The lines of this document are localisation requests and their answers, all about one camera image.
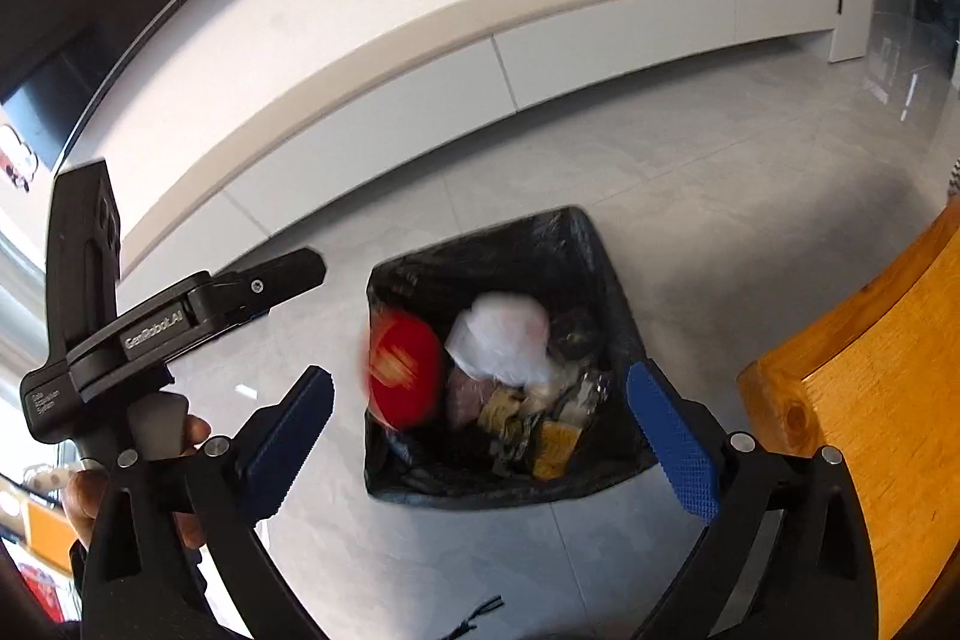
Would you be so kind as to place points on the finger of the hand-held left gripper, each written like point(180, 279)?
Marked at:
point(262, 284)

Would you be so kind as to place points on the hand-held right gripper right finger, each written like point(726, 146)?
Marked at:
point(675, 445)

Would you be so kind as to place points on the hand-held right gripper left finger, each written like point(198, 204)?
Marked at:
point(289, 445)

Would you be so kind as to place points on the red snack packet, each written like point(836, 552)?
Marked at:
point(405, 370)

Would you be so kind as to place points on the white plastic bag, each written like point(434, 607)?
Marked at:
point(499, 336)

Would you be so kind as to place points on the trash bin with black bag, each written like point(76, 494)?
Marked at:
point(585, 250)

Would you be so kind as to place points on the person's left hand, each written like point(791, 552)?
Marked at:
point(82, 505)

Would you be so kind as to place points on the yellow snack packet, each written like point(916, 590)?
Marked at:
point(559, 451)

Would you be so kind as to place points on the pink packet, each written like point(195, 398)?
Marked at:
point(471, 398)

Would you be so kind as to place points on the orange box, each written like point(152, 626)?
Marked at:
point(49, 531)

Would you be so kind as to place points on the floor vent grille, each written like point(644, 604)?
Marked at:
point(954, 177)

